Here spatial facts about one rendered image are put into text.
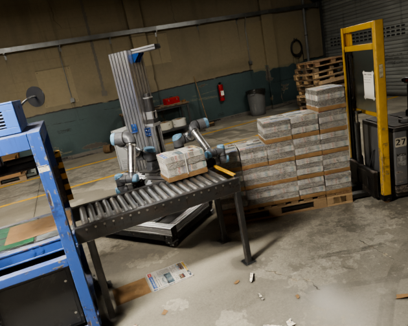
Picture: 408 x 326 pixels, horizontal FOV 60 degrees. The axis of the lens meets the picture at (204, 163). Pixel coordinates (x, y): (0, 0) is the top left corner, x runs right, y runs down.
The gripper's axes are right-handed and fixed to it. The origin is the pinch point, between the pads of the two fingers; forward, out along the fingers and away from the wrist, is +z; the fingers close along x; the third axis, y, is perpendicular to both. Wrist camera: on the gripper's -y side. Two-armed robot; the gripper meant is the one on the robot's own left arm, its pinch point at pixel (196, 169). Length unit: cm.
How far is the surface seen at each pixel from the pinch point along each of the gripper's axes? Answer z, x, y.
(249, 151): -63, -5, 2
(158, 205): 56, 62, 0
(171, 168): 30.8, 24.4, 15.1
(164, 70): -186, -673, 100
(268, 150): -82, 1, -2
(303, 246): -64, 70, -78
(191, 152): 9.8, 24.6, 23.8
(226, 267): 8, 56, -78
